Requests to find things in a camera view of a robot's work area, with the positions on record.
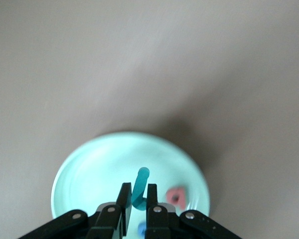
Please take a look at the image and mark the brown table cover sheet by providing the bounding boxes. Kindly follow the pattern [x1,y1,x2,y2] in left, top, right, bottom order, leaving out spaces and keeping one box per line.
[0,0,299,239]

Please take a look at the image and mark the light green plate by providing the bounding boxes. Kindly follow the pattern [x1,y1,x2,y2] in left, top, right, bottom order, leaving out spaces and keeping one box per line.
[51,131,211,239]

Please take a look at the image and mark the teal letter l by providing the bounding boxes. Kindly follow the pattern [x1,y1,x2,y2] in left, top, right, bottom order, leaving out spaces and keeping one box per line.
[131,167,150,211]

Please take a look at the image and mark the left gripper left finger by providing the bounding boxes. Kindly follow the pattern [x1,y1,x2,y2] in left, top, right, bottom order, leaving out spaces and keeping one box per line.
[18,183,133,239]

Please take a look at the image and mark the red letter b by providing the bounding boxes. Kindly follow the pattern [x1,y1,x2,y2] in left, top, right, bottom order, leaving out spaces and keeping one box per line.
[165,188,187,210]

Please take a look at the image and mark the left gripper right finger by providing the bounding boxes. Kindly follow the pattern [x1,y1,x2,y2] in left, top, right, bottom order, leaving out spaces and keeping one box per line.
[144,183,242,239]

